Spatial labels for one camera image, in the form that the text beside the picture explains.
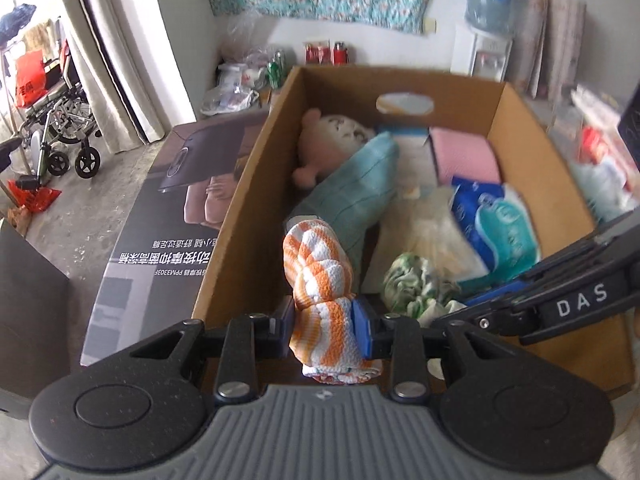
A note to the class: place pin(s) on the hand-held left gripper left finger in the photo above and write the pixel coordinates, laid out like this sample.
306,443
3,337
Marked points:
286,317

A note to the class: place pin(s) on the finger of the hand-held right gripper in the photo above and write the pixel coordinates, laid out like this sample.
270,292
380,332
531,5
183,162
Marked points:
490,312
575,255

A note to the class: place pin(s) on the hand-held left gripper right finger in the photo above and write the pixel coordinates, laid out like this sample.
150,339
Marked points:
361,325

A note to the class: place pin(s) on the orange striped towel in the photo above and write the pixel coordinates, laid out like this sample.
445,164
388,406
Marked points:
320,270

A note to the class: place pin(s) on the green patterned cloth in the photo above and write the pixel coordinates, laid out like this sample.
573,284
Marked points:
410,280

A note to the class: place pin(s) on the blue tissue pack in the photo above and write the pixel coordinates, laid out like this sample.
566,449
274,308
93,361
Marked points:
500,225

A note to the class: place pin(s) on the cream plastic bag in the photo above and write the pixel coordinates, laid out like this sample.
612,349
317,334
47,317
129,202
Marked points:
430,240

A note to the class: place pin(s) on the teal towel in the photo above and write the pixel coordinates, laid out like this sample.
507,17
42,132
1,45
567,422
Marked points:
350,190

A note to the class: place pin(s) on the brown cardboard box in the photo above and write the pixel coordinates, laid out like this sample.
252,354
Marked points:
525,125

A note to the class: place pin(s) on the pink knitted cloth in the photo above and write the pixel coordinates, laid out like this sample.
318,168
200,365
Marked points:
465,155

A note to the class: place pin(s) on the blue box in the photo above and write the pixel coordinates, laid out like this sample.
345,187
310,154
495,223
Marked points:
415,160

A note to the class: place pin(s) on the pink plush toy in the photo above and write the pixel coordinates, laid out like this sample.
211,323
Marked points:
325,145

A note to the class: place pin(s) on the white plastic bag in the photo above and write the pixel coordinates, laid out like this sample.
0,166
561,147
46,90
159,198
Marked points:
605,190

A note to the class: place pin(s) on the large printed carton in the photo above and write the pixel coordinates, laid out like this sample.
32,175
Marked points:
165,220

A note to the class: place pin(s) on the white water dispenser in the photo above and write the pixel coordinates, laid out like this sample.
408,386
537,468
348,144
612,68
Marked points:
480,57

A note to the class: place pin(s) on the clear bag of packets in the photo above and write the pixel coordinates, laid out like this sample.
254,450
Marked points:
230,87

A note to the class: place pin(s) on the grey cabinet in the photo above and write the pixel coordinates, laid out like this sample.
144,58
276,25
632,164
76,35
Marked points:
30,310

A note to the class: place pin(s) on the blue water jug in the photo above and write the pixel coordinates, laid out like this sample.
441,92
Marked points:
490,2

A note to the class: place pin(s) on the red packet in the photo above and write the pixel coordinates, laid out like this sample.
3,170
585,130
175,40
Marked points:
317,52

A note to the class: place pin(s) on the red bag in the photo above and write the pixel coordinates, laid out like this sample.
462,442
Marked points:
37,197

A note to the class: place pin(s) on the clear plastic bag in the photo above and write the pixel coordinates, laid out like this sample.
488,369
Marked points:
247,35

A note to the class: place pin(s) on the wheelchair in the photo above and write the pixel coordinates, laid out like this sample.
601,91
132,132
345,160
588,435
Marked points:
60,125

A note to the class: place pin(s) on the cream curtain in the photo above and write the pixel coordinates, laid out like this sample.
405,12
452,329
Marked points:
115,45

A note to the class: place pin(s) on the black padded seat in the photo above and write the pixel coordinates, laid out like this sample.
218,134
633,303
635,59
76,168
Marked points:
9,152

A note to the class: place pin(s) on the orange bag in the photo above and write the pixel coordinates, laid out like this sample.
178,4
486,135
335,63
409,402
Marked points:
29,77

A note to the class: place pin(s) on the yellow wall note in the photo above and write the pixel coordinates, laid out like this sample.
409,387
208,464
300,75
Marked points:
430,25

